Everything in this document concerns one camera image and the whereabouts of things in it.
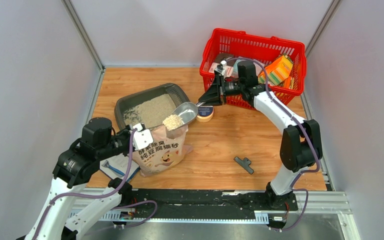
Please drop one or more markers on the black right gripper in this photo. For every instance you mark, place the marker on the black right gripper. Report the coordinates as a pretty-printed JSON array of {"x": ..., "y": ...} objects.
[{"x": 212, "y": 96}]

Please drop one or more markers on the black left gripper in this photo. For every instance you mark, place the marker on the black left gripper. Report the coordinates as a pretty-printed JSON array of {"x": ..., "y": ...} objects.
[{"x": 127, "y": 132}]

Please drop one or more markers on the silver metal scoop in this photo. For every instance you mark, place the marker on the silver metal scoop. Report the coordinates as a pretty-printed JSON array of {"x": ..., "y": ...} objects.
[{"x": 183, "y": 115}]

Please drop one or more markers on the pink cat litter bag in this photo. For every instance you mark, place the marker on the pink cat litter bag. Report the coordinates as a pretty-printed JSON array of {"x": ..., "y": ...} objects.
[{"x": 166, "y": 151}]

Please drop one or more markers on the black bag clip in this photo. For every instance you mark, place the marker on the black bag clip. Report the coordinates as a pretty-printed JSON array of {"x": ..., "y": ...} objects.
[{"x": 245, "y": 163}]

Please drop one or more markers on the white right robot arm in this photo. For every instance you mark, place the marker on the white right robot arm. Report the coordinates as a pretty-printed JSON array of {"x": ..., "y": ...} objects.
[{"x": 301, "y": 146}]

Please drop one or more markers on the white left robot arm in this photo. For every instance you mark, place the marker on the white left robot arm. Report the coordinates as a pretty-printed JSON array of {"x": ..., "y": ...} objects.
[{"x": 68, "y": 213}]

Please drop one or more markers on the blue razor box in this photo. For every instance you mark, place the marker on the blue razor box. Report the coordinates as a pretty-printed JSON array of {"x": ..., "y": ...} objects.
[{"x": 116, "y": 167}]

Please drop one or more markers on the grey litter box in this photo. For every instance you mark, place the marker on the grey litter box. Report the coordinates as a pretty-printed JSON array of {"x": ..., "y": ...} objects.
[{"x": 150, "y": 106}]

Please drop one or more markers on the yellow tape roll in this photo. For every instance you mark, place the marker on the yellow tape roll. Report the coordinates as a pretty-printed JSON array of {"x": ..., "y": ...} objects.
[{"x": 205, "y": 114}]

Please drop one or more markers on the red shopping basket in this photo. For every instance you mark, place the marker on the red shopping basket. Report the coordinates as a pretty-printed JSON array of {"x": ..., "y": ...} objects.
[{"x": 263, "y": 49}]

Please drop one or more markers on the orange sponge pack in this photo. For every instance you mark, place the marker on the orange sponge pack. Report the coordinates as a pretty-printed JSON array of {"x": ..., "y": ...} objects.
[{"x": 279, "y": 72}]

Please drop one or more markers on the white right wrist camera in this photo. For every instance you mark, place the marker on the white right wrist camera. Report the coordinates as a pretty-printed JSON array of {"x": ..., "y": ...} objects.
[{"x": 223, "y": 69}]

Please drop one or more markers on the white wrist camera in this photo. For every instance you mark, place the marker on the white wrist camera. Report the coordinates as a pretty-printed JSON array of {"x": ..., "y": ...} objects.
[
  {"x": 223, "y": 69},
  {"x": 142, "y": 137}
]

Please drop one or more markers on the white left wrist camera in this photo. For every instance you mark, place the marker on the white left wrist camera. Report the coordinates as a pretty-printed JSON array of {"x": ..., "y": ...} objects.
[{"x": 142, "y": 137}]

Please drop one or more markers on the black mounting rail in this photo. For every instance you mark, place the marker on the black mounting rail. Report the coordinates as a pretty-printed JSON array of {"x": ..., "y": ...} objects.
[{"x": 202, "y": 204}]

